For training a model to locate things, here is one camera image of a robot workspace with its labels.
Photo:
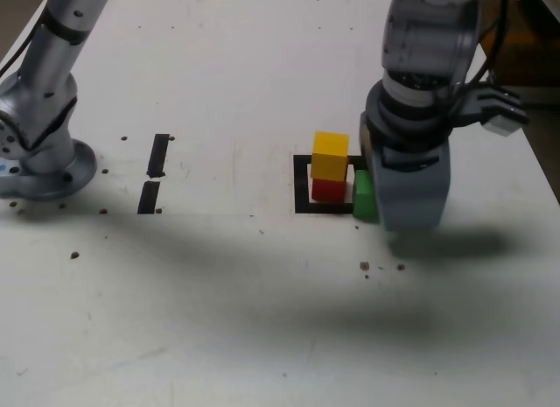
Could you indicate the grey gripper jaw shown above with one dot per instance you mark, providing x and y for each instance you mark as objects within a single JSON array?
[{"x": 411, "y": 197}]

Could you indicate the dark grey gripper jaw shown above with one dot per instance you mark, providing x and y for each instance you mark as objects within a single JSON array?
[{"x": 367, "y": 140}]

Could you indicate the yellow cube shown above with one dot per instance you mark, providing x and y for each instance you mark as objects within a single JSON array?
[{"x": 330, "y": 159}]

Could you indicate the green cube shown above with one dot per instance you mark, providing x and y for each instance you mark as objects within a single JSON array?
[{"x": 363, "y": 197}]

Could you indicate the red cube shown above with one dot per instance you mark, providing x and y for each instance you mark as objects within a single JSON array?
[{"x": 328, "y": 190}]

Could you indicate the black tape square outline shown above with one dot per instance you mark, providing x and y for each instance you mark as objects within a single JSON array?
[{"x": 302, "y": 188}]

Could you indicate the black tape strip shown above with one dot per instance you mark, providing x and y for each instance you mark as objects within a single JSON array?
[{"x": 157, "y": 155}]

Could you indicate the gripper camera with black mount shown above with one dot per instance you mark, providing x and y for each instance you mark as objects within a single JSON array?
[{"x": 494, "y": 107}]

